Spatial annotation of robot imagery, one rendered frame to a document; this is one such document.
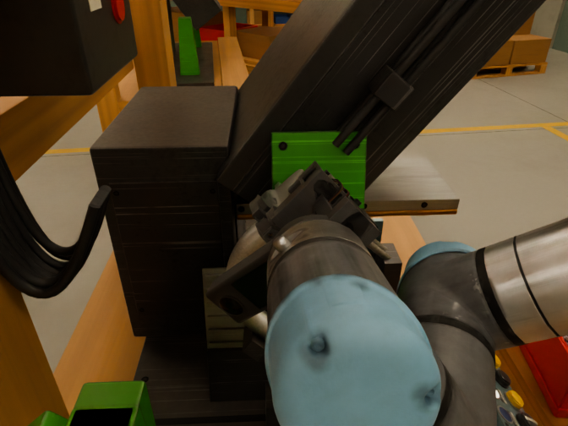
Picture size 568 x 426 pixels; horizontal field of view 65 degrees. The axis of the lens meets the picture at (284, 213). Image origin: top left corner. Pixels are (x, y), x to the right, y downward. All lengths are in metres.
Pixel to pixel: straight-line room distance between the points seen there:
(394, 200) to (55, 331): 1.84
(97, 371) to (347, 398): 0.64
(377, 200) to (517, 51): 6.23
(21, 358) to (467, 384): 0.42
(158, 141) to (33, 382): 0.32
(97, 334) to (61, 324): 1.44
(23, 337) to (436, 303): 0.41
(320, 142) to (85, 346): 0.54
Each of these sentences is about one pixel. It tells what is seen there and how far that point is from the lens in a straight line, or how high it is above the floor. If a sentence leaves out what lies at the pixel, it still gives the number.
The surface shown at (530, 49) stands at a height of 0.32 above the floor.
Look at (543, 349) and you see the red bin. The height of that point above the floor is 0.87.
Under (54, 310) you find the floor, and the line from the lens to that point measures 2.39.
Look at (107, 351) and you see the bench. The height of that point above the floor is 0.88.
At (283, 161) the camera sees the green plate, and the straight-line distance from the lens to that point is 0.54.
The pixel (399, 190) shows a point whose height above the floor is 1.13.
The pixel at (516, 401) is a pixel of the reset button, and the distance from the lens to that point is 0.72.
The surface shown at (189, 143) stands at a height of 1.24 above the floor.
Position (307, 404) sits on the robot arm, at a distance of 0.20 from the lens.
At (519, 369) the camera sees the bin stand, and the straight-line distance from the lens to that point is 0.96.
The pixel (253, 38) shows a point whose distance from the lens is 3.63.
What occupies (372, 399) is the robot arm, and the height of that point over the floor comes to 1.30.
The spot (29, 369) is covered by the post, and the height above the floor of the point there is 1.08.
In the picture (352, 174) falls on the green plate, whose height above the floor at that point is 1.22.
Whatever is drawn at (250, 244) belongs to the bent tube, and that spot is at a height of 1.16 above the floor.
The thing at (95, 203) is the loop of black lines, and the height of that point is 1.26.
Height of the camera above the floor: 1.46
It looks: 31 degrees down
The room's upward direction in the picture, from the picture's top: straight up
